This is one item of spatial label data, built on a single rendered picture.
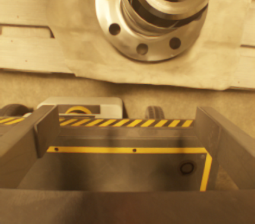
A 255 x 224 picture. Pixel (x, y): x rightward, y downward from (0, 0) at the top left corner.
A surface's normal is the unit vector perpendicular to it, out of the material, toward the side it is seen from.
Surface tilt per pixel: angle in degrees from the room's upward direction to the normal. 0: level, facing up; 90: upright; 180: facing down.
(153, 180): 0
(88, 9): 57
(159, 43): 0
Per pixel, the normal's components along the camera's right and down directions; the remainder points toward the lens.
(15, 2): 0.01, 0.29
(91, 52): -0.49, 0.62
